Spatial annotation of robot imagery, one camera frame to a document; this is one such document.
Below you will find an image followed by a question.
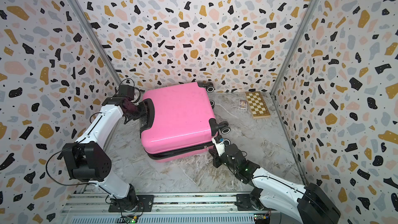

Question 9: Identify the left aluminium corner post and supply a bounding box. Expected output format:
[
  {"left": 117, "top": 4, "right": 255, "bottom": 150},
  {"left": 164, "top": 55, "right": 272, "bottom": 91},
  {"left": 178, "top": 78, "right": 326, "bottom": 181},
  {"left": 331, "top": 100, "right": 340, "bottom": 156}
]
[{"left": 66, "top": 0, "right": 121, "bottom": 97}]

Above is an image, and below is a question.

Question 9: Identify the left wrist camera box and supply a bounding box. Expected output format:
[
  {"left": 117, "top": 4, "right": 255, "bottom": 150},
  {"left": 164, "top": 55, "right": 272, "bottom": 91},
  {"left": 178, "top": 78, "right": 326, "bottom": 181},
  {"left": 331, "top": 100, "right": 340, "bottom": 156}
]
[{"left": 116, "top": 85, "right": 135, "bottom": 101}]

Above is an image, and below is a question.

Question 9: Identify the right aluminium corner post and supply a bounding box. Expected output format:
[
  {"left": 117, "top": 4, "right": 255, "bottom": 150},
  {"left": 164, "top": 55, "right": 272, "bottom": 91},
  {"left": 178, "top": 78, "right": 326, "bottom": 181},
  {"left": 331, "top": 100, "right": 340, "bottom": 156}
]
[{"left": 270, "top": 0, "right": 319, "bottom": 97}]

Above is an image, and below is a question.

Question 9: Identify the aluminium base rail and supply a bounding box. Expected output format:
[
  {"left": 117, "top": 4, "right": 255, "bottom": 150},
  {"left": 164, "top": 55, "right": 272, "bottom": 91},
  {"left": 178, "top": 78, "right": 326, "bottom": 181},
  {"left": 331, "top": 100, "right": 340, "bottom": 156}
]
[{"left": 58, "top": 191, "right": 327, "bottom": 224}]

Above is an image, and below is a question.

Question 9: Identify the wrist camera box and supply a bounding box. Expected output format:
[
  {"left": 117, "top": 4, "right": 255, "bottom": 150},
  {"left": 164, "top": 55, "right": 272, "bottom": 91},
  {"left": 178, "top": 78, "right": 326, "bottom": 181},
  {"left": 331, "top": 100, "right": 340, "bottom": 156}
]
[
  {"left": 116, "top": 85, "right": 135, "bottom": 101},
  {"left": 211, "top": 135, "right": 225, "bottom": 157}
]

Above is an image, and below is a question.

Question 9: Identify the aluminium corner post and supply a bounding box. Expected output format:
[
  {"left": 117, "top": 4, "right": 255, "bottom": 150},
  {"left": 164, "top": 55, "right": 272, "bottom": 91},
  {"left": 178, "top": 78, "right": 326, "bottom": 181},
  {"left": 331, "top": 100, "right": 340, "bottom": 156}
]
[
  {"left": 270, "top": 0, "right": 319, "bottom": 97},
  {"left": 66, "top": 0, "right": 121, "bottom": 97}
]

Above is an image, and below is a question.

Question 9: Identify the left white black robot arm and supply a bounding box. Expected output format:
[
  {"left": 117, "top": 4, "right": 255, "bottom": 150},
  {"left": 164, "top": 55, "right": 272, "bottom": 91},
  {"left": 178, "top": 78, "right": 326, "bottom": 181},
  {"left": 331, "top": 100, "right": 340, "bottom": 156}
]
[{"left": 58, "top": 84, "right": 147, "bottom": 213}]

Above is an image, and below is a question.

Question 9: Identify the pink hard-shell suitcase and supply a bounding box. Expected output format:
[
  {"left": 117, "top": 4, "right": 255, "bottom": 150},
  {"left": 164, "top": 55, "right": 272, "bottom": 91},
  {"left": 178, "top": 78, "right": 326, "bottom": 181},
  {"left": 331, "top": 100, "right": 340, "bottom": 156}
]
[{"left": 140, "top": 82, "right": 231, "bottom": 162}]

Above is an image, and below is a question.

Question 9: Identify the wooden chessboard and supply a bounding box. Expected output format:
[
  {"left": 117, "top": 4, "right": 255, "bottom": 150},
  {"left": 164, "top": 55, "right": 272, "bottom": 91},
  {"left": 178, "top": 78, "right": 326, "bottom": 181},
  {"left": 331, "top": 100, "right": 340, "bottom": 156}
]
[{"left": 245, "top": 92, "right": 271, "bottom": 119}]

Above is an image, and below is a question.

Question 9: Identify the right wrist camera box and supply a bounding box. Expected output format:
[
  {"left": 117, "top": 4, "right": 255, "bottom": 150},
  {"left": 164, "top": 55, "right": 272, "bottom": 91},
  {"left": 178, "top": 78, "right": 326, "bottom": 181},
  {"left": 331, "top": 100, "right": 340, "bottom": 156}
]
[{"left": 211, "top": 135, "right": 225, "bottom": 157}]

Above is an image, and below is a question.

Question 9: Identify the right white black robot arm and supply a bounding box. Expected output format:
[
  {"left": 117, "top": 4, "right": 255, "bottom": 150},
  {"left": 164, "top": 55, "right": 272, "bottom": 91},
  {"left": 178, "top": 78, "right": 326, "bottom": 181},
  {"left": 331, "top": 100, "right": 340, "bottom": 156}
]
[{"left": 209, "top": 144, "right": 341, "bottom": 224}]

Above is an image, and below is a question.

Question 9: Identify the small playing card box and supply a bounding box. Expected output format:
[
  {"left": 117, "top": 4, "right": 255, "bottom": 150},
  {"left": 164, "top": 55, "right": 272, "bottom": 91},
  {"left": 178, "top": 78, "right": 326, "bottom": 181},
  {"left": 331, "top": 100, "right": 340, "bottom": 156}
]
[{"left": 238, "top": 99, "right": 248, "bottom": 110}]

